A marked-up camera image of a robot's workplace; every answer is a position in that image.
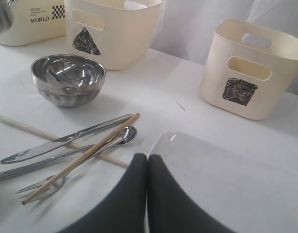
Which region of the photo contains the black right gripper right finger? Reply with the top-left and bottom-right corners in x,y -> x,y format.
147,154 -> 233,233

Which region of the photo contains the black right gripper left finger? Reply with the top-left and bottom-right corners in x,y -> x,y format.
61,153 -> 147,233

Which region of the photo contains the steel table knife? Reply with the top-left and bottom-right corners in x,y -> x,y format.
0,114 -> 132,165

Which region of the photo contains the steel bowl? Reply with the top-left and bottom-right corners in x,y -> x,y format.
37,88 -> 100,108
31,54 -> 106,96

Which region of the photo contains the small steel fork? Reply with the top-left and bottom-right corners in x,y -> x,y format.
16,174 -> 67,200

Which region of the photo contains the long steel spoon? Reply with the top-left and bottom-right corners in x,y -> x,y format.
0,126 -> 138,180

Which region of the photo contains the crosswise wooden chopstick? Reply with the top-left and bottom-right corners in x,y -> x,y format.
0,116 -> 128,168

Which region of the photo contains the large white square plate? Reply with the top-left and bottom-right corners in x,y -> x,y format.
150,131 -> 298,233

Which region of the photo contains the cream bin with square mark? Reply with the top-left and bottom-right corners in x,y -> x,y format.
198,19 -> 298,120

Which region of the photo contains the cream bin with triangle mark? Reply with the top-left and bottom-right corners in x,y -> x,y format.
65,0 -> 162,70

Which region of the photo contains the cream bin with circle mark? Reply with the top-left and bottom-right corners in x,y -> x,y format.
0,0 -> 66,46

